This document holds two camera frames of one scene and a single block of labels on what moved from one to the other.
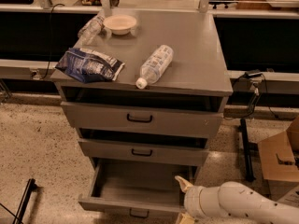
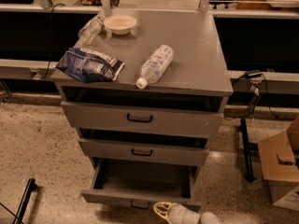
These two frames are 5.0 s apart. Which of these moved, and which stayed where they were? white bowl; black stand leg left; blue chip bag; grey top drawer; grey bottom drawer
Moved: grey bottom drawer
Stayed: grey top drawer; white bowl; black stand leg left; blue chip bag
